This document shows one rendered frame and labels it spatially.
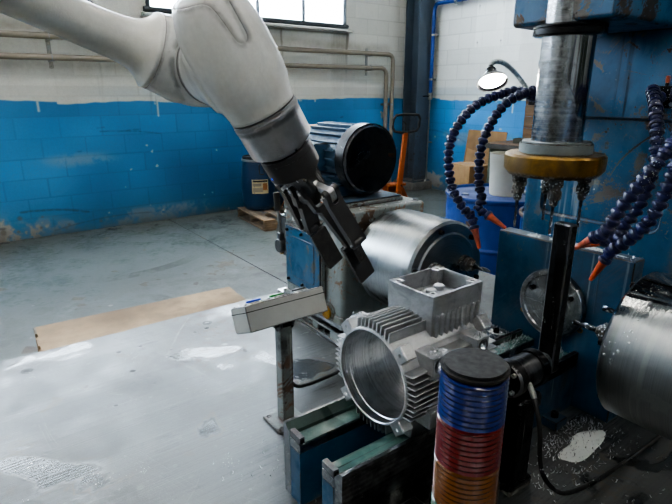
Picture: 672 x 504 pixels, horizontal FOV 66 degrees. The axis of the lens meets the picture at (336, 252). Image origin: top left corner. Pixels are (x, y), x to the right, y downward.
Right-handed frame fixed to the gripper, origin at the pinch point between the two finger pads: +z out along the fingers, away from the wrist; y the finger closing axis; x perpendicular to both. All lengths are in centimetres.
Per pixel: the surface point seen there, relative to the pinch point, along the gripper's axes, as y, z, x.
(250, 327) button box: 15.6, 8.8, 15.6
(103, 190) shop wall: 540, 109, -31
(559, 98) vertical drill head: -8.3, 0.6, -47.4
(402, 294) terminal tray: -4.6, 10.2, -3.9
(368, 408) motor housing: -4.6, 23.0, 11.4
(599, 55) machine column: -3, 5, -71
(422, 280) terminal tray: -1.4, 14.4, -10.5
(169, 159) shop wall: 540, 124, -110
